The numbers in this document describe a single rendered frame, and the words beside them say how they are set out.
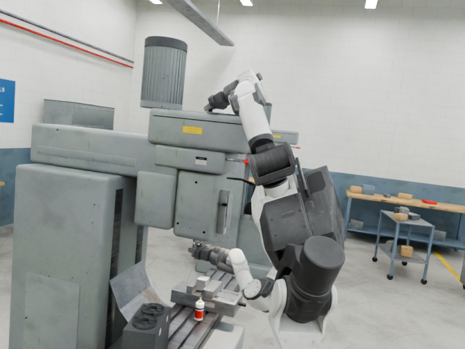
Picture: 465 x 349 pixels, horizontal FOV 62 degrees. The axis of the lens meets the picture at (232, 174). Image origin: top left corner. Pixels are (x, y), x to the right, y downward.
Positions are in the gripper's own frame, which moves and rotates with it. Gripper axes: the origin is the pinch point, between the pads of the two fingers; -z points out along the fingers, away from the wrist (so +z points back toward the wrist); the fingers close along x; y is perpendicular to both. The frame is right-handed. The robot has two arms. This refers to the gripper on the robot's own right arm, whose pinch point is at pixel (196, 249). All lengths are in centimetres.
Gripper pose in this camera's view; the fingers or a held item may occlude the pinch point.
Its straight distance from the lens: 190.2
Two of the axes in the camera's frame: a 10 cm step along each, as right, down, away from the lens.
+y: -1.0, 9.9, 1.1
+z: 8.3, 1.4, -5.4
